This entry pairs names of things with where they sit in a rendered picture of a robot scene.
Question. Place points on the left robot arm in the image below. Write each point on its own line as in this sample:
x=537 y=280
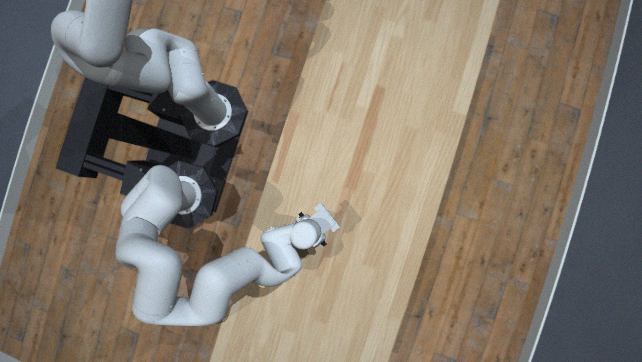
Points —
x=144 y=66

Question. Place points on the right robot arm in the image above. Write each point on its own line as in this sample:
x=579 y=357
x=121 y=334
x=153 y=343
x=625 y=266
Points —
x=157 y=200

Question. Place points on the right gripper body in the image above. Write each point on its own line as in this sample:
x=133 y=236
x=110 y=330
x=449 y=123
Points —
x=322 y=237

